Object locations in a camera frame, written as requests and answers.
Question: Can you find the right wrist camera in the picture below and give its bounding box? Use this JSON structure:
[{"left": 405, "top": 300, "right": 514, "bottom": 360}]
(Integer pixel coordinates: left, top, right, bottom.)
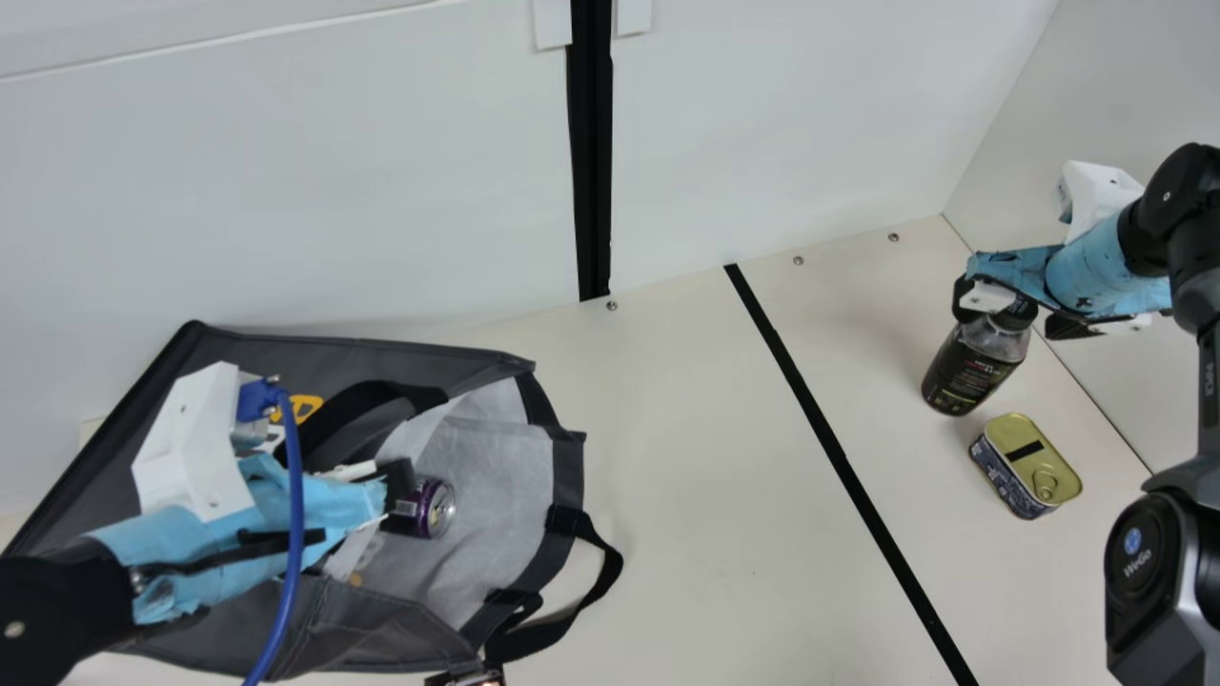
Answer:
[{"left": 1057, "top": 159, "right": 1146, "bottom": 245}]

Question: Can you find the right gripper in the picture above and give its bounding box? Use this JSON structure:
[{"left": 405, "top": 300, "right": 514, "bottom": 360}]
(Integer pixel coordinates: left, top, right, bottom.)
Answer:
[{"left": 952, "top": 211, "right": 1173, "bottom": 342}]

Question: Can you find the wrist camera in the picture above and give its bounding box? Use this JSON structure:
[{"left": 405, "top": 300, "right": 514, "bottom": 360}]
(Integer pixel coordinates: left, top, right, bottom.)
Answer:
[
  {"left": 1057, "top": 159, "right": 1146, "bottom": 245},
  {"left": 131, "top": 360, "right": 260, "bottom": 523}
]

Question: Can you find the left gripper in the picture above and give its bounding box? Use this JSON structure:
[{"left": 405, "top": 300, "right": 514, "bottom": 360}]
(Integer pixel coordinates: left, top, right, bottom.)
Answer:
[{"left": 91, "top": 454, "right": 421, "bottom": 626}]

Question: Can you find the black post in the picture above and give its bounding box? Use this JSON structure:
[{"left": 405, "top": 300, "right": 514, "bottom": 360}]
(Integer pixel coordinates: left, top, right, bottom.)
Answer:
[{"left": 566, "top": 0, "right": 614, "bottom": 302}]

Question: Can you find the blue cable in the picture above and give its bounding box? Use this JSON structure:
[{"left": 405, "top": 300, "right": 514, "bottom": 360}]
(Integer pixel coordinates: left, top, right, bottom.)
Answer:
[{"left": 236, "top": 377, "right": 307, "bottom": 686}]

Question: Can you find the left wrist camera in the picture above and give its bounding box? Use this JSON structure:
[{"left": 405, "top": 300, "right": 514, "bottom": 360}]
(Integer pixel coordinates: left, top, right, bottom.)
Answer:
[{"left": 131, "top": 360, "right": 260, "bottom": 523}]

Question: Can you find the dark grey bag with straps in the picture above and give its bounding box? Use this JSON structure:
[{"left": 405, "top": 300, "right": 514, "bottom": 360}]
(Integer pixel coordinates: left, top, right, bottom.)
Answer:
[{"left": 0, "top": 320, "right": 625, "bottom": 686}]

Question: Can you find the purple can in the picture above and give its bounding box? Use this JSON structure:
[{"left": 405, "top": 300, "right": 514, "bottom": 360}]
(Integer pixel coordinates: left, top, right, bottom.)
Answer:
[{"left": 386, "top": 476, "right": 458, "bottom": 541}]

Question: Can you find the dark coffee bottle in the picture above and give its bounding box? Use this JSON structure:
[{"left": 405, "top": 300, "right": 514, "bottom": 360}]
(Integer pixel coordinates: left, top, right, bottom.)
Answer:
[{"left": 921, "top": 286, "right": 1036, "bottom": 417}]

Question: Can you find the black strip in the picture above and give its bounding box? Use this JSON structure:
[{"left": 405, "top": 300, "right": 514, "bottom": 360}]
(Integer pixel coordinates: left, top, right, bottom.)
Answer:
[{"left": 723, "top": 264, "right": 980, "bottom": 686}]

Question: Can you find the rectangular tin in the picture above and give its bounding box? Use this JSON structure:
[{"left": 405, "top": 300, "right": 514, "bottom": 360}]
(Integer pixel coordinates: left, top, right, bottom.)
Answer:
[{"left": 968, "top": 412, "right": 1084, "bottom": 521}]

